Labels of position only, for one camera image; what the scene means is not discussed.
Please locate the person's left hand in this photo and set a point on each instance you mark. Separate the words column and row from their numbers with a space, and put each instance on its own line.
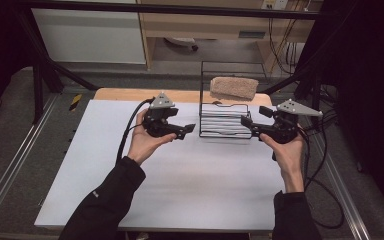
column 143, row 143

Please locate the light wooden desk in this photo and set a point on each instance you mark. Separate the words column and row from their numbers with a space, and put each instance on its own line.
column 206, row 28

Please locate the white chair base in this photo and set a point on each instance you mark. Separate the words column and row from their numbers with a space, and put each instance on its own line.
column 181, row 41

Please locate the yellow black striped marker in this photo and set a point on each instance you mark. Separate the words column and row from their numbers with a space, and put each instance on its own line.
column 75, row 102

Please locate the black metal stand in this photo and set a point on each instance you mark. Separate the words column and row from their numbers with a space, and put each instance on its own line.
column 315, row 90
column 38, row 90

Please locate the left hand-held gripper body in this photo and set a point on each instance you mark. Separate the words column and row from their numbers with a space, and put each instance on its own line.
column 155, row 123

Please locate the person's right hand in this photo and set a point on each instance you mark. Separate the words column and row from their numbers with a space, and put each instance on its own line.
column 290, row 156

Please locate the aluminium floor rail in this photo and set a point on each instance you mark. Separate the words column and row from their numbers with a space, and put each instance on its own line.
column 16, row 156
column 343, row 186

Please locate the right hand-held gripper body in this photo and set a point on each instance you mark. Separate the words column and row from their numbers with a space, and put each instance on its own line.
column 285, row 128

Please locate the white cabinet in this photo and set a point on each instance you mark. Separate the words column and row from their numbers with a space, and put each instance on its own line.
column 86, row 36

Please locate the beige fluffy towel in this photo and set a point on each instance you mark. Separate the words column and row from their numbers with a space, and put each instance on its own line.
column 234, row 87

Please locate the white wall socket strip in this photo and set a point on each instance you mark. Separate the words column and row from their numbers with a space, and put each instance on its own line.
column 275, row 4

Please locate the black metal frame bar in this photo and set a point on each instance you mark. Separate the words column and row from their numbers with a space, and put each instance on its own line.
column 180, row 9

